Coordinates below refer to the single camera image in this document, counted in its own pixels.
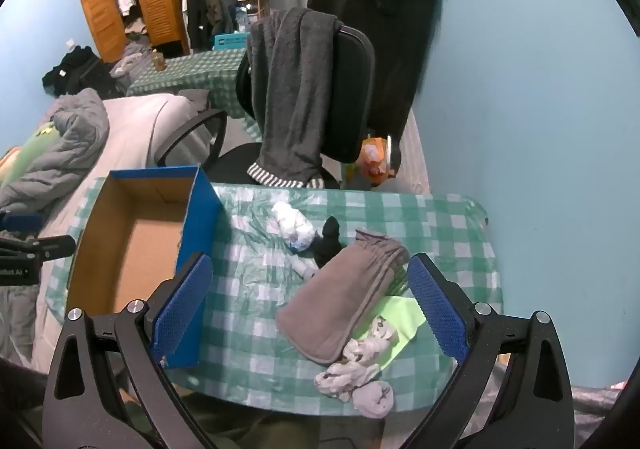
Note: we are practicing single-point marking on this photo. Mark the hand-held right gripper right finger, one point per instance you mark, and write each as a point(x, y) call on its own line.
point(440, 314)

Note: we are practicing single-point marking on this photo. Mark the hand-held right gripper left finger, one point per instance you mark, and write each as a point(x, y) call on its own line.
point(185, 301)

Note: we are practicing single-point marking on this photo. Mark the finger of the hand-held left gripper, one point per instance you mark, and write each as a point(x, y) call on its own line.
point(20, 222)
point(45, 247)

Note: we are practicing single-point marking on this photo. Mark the light green cloth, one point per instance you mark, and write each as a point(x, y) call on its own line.
point(400, 319)

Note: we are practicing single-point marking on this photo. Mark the blue cardboard box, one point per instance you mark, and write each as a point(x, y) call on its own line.
point(145, 249)

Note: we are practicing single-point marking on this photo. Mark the patterned white sock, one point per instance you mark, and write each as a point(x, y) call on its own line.
point(345, 379)
point(372, 346)

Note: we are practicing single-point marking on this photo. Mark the grey sock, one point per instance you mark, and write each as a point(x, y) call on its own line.
point(374, 399)

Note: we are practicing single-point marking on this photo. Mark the light green pillow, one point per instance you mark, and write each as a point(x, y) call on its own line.
point(27, 156)

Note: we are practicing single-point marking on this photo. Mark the green checkered tablecloth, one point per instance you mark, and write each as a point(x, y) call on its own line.
point(250, 329)

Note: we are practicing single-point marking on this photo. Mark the grey quilt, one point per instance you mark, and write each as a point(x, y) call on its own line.
point(75, 139)

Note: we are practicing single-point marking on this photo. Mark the black sock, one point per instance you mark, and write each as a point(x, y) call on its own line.
point(327, 244)

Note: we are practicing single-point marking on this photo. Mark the crumpled white plastic bag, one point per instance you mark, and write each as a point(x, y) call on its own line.
point(292, 224)

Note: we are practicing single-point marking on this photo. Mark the light grey bed cover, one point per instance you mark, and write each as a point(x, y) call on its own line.
point(145, 129)

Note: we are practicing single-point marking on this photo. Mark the grey striped rug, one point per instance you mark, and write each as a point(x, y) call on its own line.
point(415, 159)

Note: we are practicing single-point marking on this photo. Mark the pile of black clothes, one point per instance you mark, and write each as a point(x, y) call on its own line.
point(80, 71)

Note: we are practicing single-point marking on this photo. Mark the orange plastic bag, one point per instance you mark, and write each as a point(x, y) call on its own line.
point(375, 161)

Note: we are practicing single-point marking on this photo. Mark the pile of grey clothes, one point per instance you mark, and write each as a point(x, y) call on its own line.
point(131, 61)

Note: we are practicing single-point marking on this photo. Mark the small glass jar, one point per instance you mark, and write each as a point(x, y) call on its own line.
point(158, 60)

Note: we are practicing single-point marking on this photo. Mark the table with checkered cloth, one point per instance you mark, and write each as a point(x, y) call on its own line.
point(190, 71)

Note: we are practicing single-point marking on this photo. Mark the grey sweater with striped cuffs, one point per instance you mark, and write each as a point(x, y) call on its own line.
point(290, 94)

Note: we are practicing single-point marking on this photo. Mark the black office chair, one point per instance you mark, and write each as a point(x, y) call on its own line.
point(350, 94)

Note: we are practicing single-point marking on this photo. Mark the blue plastic basket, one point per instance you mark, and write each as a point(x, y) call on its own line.
point(231, 41)

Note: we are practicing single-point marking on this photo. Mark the dark hanging clothes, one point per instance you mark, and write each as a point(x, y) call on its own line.
point(210, 4)

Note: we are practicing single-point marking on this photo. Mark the black hanging garment bag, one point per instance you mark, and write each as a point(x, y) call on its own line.
point(380, 4)

